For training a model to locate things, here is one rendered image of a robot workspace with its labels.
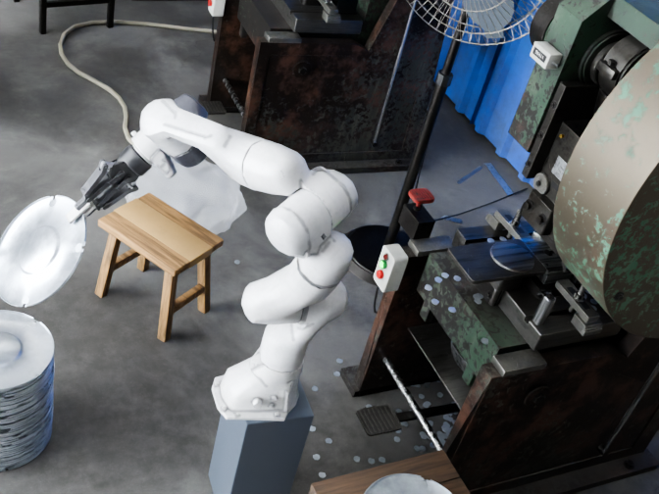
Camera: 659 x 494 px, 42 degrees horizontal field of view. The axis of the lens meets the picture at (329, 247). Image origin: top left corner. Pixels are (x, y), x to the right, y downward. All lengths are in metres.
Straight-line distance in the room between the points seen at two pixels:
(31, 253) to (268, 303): 0.61
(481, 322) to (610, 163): 0.81
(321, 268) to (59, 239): 0.69
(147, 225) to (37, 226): 0.73
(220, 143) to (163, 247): 1.06
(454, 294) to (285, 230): 0.87
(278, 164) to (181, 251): 1.13
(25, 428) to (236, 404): 0.63
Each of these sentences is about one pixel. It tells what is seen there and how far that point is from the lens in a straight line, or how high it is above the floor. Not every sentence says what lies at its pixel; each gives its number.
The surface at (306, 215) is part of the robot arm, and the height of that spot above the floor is 1.13.
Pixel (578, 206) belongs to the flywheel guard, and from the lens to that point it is 1.80.
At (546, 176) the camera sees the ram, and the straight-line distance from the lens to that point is 2.35.
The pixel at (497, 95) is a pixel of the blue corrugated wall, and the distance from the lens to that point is 4.48.
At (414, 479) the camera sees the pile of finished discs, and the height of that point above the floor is 0.36.
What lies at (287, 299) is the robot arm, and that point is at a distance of 1.94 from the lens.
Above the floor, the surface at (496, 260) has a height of 0.79.
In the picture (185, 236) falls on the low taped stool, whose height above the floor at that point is 0.33.
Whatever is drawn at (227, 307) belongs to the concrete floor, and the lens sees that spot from 3.15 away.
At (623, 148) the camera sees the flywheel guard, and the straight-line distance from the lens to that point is 1.71.
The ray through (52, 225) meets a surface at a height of 0.76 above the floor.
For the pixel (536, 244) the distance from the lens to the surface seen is 2.52.
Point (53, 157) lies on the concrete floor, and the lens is 3.78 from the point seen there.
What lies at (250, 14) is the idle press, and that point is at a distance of 3.81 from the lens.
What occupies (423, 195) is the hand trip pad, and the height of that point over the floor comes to 0.76.
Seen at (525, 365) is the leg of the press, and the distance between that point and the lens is 2.33.
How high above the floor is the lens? 2.15
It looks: 38 degrees down
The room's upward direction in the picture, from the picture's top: 16 degrees clockwise
